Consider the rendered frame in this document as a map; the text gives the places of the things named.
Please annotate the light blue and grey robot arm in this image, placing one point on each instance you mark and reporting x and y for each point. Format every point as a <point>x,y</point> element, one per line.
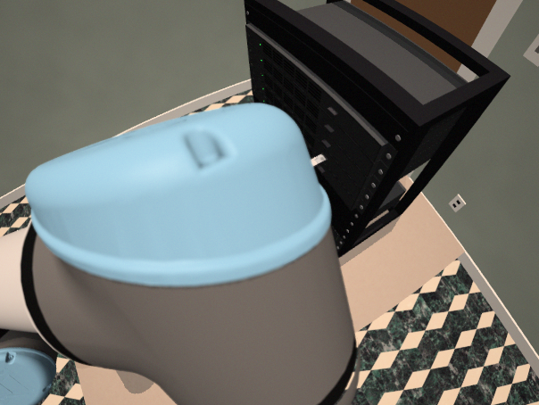
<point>198,254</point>

